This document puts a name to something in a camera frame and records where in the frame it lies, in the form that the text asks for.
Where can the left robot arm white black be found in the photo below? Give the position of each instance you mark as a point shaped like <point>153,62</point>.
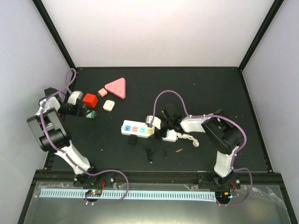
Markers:
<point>52,136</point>

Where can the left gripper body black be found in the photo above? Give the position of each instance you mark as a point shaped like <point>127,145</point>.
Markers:
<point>63,109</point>

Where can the small black adapter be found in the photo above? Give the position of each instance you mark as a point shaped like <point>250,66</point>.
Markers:
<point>132,140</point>

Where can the red plug adapter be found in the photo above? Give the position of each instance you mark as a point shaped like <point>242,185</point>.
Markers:
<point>90,100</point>

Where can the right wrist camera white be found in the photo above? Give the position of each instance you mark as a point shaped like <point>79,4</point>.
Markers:
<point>153,122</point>

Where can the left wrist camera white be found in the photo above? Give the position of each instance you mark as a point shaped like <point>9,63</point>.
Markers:
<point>74,96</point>

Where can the small pink plug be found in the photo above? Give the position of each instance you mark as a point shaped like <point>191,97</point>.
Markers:
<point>102,92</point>

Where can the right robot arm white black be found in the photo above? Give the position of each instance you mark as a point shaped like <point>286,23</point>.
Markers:
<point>225,135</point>

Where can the left controller board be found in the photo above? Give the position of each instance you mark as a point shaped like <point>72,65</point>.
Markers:
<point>93,193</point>

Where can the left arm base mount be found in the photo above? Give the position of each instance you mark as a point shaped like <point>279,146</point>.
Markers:
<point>86,181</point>

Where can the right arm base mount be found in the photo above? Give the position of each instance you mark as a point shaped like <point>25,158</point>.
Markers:
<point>212,180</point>

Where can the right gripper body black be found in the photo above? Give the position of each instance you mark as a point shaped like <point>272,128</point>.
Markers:
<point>157,133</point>

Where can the green plug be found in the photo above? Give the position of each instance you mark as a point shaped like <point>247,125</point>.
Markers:
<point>91,115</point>

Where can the white plug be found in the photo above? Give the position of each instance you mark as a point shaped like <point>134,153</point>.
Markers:
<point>108,105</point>

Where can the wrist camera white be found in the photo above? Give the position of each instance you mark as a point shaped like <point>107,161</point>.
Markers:
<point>153,122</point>
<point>74,96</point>

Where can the white power strip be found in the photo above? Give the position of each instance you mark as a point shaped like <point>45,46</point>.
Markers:
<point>141,130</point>

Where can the controller board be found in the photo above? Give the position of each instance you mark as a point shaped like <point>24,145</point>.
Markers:
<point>223,195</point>
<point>93,193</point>

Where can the light blue slotted cable duct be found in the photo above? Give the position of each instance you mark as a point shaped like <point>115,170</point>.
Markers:
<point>131,195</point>

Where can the right controller board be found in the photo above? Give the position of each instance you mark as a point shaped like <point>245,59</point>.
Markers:
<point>223,195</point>

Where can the pink triangular socket adapter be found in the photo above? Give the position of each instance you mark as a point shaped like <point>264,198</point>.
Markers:
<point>117,87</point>

